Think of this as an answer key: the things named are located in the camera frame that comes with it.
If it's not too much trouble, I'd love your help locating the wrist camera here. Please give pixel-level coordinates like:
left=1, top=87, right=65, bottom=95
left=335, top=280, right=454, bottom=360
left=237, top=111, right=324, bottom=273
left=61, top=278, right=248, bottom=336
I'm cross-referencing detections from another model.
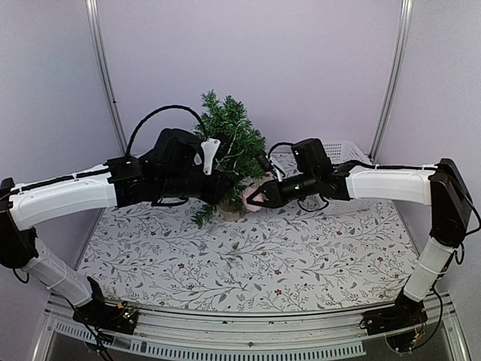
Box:
left=256, top=152, right=272, bottom=173
left=217, top=136, right=232, bottom=156

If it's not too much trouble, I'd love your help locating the right aluminium frame post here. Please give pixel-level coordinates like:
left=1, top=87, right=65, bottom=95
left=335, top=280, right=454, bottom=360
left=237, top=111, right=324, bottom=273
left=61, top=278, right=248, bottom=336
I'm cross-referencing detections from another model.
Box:
left=369, top=0, right=413, bottom=160

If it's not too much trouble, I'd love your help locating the clear led light string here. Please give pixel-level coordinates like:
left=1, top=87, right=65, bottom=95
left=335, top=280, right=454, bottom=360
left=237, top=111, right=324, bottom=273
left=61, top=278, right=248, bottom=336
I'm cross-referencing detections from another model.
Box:
left=195, top=120, right=264, bottom=196

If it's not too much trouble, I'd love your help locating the left aluminium frame post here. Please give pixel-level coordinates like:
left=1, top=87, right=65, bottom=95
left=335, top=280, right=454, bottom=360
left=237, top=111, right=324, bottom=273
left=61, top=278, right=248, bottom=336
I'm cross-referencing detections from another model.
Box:
left=85, top=0, right=127, bottom=153

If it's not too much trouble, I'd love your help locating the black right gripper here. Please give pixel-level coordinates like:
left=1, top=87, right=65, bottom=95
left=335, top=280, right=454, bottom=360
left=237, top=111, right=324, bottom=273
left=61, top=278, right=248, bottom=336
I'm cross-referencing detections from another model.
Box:
left=247, top=170, right=318, bottom=209

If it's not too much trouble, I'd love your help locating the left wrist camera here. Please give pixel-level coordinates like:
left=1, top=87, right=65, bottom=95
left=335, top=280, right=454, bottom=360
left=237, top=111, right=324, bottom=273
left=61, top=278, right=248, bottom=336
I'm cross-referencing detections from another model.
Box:
left=217, top=136, right=232, bottom=156

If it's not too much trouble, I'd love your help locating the pink pompom ornament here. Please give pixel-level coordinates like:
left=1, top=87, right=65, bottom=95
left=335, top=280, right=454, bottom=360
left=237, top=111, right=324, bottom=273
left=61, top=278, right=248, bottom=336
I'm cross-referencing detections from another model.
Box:
left=242, top=186, right=268, bottom=212

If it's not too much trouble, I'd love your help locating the aluminium frame post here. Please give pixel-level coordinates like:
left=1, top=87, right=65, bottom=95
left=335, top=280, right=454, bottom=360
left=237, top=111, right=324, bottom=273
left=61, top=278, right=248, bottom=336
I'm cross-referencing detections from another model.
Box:
left=369, top=0, right=413, bottom=160
left=85, top=0, right=127, bottom=153

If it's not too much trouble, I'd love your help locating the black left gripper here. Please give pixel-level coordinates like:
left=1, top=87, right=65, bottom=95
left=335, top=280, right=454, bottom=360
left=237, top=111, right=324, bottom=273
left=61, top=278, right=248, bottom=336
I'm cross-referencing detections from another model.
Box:
left=158, top=168, right=234, bottom=205

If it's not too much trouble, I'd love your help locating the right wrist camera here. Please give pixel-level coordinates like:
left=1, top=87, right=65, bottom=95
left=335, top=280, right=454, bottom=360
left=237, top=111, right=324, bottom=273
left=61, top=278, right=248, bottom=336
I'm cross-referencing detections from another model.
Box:
left=256, top=152, right=272, bottom=173

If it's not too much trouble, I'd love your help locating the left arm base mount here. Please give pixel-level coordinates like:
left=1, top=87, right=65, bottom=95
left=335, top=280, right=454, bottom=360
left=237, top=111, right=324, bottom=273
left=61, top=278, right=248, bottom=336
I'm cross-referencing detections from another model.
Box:
left=73, top=300, right=138, bottom=335

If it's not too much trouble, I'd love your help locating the front aluminium rail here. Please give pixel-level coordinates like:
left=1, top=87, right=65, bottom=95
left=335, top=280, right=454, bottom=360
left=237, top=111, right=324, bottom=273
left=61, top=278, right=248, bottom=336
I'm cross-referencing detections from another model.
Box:
left=32, top=292, right=474, bottom=360

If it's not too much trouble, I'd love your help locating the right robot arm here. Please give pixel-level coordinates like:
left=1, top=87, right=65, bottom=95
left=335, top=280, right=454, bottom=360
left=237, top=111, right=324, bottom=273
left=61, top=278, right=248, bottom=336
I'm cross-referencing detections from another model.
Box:
left=246, top=138, right=479, bottom=334

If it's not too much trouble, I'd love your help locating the small green christmas tree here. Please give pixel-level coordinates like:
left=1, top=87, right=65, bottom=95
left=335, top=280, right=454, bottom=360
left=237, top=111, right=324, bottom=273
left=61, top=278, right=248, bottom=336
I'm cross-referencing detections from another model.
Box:
left=195, top=90, right=266, bottom=215

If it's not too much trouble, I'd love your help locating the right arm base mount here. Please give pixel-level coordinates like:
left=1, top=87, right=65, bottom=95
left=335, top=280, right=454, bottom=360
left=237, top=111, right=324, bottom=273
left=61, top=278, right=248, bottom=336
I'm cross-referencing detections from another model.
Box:
left=358, top=302, right=428, bottom=353

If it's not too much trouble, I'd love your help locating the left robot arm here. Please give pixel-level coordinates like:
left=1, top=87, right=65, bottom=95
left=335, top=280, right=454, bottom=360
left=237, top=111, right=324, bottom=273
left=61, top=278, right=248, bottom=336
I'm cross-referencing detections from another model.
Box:
left=1, top=129, right=232, bottom=326

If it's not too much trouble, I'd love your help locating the white plastic basket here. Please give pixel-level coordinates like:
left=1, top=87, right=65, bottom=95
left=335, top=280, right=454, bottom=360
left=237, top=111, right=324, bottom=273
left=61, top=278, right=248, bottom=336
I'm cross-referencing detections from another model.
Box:
left=323, top=141, right=372, bottom=216

